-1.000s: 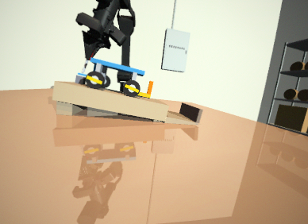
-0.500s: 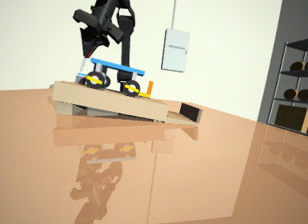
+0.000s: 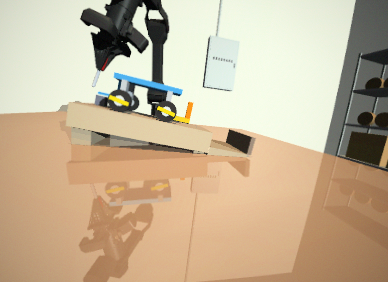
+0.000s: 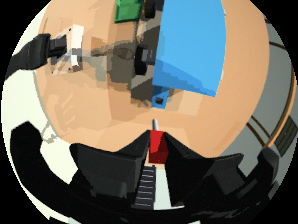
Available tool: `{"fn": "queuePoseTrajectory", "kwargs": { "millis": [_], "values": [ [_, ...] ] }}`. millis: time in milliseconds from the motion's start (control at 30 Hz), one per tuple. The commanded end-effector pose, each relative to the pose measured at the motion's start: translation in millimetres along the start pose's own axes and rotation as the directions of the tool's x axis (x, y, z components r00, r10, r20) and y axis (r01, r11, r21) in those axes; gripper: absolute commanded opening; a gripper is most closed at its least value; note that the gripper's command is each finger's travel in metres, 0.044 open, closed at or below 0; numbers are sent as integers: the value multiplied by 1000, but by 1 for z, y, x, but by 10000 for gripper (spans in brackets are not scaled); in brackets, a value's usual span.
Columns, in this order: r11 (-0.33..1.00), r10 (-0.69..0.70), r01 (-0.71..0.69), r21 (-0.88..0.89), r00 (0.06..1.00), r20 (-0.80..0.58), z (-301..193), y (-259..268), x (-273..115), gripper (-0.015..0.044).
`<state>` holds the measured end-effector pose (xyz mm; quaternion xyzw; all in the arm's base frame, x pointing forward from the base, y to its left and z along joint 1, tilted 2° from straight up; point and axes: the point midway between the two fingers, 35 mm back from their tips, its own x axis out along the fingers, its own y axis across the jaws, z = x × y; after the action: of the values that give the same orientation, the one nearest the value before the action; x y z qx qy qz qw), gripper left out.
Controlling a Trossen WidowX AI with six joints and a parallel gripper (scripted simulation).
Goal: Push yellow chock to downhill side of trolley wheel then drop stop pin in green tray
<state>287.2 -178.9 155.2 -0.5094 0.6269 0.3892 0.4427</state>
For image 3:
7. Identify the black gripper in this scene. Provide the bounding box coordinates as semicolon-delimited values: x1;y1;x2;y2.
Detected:
80;2;134;71

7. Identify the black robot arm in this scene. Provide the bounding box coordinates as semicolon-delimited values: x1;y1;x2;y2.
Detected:
111;0;170;116

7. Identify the tan wooden ramp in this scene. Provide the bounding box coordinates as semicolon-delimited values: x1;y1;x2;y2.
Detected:
65;95;256;158

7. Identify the red-headed metal pin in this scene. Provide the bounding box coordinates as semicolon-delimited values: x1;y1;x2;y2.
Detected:
92;59;108;87

